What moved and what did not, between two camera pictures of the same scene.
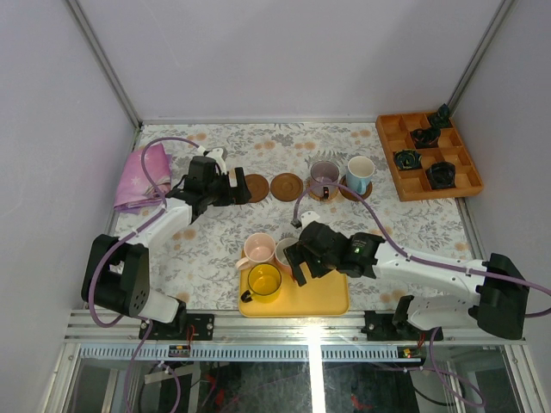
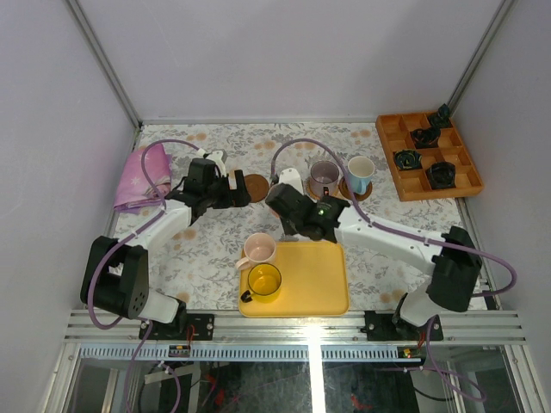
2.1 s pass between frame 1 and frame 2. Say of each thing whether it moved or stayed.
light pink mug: stayed
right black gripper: moved
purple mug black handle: stayed
